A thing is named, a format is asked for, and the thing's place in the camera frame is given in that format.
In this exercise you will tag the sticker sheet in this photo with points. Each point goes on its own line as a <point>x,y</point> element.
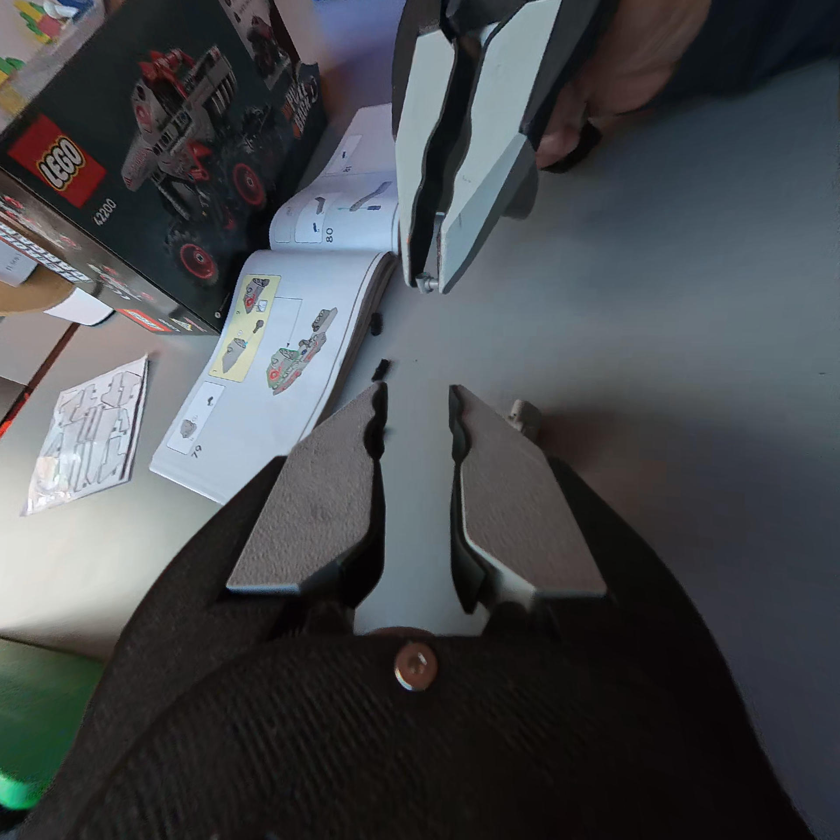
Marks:
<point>85,433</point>

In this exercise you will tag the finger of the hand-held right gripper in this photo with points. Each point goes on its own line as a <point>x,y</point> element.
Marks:
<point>413,131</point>
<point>499,131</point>

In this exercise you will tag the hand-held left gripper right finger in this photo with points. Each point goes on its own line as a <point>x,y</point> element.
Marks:
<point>525,525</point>

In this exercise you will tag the white instruction booklet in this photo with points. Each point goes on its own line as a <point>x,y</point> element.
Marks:
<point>289,328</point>

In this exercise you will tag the green plastic bin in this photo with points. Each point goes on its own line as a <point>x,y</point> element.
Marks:
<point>39,709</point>

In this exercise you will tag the black lego set box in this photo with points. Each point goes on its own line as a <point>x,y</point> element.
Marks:
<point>164,151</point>

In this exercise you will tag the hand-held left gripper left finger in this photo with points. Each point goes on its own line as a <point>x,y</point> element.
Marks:
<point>308,512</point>

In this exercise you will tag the small grey lego connector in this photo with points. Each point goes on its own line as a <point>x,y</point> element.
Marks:
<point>428,283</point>

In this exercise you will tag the grey lego beam piece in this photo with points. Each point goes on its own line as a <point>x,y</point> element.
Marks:
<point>527,417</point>

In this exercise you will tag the black lego pin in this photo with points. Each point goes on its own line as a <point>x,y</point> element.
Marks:
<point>380,369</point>
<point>376,323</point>

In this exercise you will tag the person's right hand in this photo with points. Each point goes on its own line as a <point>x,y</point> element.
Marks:
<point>643,52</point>

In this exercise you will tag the person's right forearm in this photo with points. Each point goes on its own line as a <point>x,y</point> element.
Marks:
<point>754,39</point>

